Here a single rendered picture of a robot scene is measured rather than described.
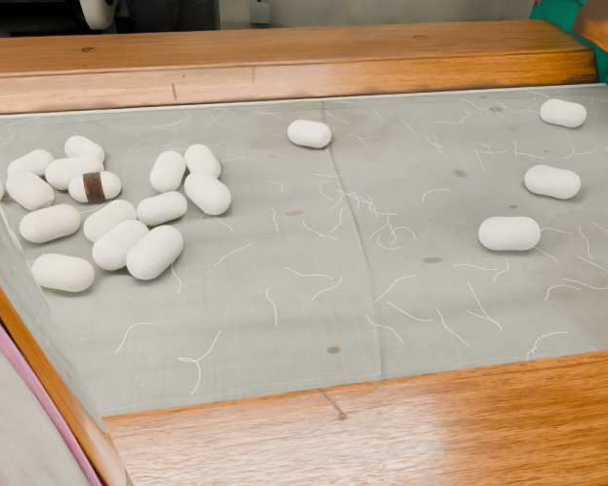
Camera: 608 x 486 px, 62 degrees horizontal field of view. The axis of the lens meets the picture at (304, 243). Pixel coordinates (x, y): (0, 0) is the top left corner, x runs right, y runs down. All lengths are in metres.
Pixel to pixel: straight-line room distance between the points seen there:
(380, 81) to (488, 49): 0.12
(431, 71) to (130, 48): 0.28
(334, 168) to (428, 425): 0.22
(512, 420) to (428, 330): 0.07
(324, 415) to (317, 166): 0.21
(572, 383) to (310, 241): 0.16
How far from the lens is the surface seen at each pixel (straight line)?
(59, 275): 0.29
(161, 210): 0.32
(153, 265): 0.28
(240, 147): 0.40
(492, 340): 0.27
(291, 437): 0.20
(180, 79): 0.47
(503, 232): 0.31
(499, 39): 0.58
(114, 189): 0.35
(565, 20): 0.65
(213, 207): 0.32
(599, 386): 0.25
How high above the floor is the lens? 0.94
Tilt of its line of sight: 42 degrees down
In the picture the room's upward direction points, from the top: 2 degrees clockwise
